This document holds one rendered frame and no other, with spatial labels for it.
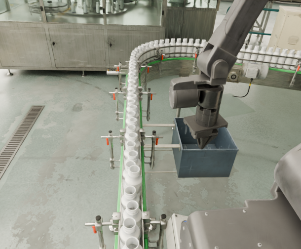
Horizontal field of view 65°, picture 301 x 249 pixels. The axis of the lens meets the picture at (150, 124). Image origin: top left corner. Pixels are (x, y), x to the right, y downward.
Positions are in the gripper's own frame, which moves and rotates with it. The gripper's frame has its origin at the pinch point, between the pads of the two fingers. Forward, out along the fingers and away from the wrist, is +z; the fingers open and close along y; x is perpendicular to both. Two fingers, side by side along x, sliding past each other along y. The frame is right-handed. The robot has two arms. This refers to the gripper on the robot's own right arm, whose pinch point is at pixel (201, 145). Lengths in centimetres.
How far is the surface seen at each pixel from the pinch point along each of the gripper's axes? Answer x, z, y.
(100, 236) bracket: 0.9, 30.9, 33.0
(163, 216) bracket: 5.3, 22.1, 12.8
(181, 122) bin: -67, 47, -27
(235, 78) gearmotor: -122, 54, -107
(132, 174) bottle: -7.5, 14.1, 19.2
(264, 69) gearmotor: -111, 43, -126
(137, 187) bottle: -6.0, 19.8, 18.0
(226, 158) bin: -32, 49, -39
